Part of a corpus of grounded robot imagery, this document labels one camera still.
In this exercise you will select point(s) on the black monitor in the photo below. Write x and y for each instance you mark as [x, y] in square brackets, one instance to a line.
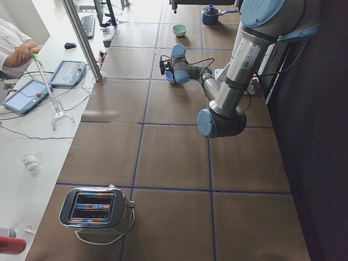
[105, 13]

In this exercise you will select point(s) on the long reach grabber tool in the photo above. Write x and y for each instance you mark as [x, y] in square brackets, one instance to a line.
[59, 114]

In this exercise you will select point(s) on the red bottle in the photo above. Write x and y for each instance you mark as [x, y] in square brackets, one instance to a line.
[12, 245]

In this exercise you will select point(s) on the blue bowl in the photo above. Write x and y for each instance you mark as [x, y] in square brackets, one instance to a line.
[170, 77]

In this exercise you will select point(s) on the blue teach pendant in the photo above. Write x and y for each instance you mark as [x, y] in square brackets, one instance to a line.
[27, 97]
[68, 74]

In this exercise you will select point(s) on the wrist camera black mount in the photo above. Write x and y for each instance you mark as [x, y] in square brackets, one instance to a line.
[162, 66]

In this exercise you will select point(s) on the aluminium frame post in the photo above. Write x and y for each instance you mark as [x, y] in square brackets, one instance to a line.
[82, 39]

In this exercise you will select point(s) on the black keyboard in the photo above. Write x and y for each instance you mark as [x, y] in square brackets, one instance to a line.
[88, 24]

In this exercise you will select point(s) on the near blue teach pendant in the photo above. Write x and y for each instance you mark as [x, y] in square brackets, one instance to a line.
[27, 97]

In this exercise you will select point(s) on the paper cup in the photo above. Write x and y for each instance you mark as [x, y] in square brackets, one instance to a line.
[30, 162]

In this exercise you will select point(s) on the person in white shirt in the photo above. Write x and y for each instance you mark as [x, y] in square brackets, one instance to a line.
[16, 51]

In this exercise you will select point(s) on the blue saucepan with glass lid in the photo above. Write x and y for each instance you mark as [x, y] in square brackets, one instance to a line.
[210, 14]

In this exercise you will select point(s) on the green bowl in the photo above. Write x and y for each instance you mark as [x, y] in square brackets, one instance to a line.
[179, 30]

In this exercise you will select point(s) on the cream white toaster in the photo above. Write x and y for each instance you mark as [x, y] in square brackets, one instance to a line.
[97, 211]

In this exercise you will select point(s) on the far blue teach pendant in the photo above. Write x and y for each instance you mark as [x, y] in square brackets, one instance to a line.
[68, 74]

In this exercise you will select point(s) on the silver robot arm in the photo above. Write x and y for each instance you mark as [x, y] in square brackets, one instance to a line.
[175, 3]
[262, 23]

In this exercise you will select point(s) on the black computer mouse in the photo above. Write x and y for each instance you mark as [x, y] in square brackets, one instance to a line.
[69, 45]

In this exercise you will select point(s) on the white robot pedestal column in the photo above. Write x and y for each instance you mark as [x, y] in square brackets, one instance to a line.
[220, 75]

